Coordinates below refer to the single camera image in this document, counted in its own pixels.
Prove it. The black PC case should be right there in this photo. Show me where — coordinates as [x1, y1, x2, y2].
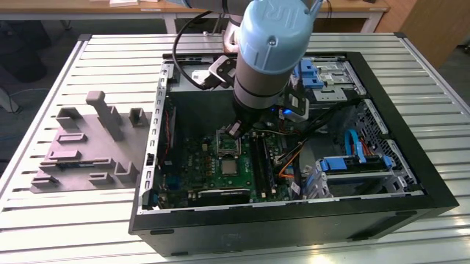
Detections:
[127, 51, 461, 258]

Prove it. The white green wire bundle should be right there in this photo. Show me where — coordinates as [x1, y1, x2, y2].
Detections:
[253, 123, 301, 136]

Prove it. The black office chair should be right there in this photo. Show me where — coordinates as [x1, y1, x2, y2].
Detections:
[0, 20, 52, 83]

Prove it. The silver CPU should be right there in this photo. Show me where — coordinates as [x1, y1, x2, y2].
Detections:
[222, 161, 241, 176]

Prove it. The blue plastic drive bracket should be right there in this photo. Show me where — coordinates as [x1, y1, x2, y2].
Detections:
[293, 60, 325, 89]

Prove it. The wooden cabinet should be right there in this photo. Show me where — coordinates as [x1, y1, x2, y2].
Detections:
[374, 0, 470, 69]

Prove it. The blue board connector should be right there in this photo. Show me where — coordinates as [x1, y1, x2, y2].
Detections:
[166, 175, 182, 191]

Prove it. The metal socket cover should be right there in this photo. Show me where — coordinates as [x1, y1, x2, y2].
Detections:
[216, 126, 243, 158]

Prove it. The grey power supply unit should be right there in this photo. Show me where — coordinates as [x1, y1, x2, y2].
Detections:
[167, 64, 239, 130]

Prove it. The black cable tan sleeve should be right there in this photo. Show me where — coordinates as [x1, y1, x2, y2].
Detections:
[172, 10, 216, 91]

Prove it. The orange wire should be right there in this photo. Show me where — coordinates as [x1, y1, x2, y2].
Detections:
[278, 162, 295, 180]

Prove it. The black RAM slot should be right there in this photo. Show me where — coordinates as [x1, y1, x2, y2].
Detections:
[258, 132, 279, 195]
[249, 132, 269, 197]

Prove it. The grey box camera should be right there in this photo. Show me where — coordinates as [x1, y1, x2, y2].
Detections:
[207, 54, 239, 91]

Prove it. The grey parts rack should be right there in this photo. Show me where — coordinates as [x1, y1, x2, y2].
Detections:
[30, 90, 155, 195]

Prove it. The hard disk in blue carrier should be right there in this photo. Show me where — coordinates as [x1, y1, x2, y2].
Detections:
[318, 154, 394, 174]

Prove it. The white box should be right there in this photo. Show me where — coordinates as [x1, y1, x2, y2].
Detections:
[108, 0, 140, 8]

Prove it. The silver disk bay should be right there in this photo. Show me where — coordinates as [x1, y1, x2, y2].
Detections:
[290, 58, 369, 119]

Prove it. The RAM stick blue label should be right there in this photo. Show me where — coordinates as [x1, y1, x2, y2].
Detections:
[55, 161, 98, 169]

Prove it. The black graphics card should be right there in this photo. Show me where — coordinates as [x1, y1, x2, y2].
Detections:
[188, 188, 251, 207]

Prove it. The blue wire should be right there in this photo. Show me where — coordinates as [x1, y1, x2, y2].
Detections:
[343, 128, 369, 165]

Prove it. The silver disk bay cage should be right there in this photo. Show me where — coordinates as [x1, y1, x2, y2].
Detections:
[301, 164, 425, 199]

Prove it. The red wire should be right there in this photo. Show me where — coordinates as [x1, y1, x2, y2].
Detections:
[359, 136, 377, 156]

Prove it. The black cable bundle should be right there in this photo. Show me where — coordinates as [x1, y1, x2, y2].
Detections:
[277, 98, 363, 164]

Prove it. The green motherboard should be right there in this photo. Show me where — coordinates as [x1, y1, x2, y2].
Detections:
[152, 129, 295, 207]

